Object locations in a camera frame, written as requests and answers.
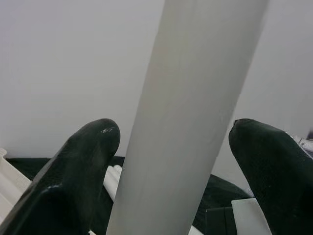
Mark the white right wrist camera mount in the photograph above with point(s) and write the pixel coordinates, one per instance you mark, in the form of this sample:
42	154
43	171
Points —
244	215

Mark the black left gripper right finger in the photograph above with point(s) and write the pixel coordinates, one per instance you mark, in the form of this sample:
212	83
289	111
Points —
276	176

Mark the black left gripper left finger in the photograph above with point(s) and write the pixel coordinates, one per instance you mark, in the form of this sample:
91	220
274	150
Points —
61	183

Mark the white plastic children table top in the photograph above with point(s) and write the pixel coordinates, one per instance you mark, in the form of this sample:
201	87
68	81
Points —
9	176

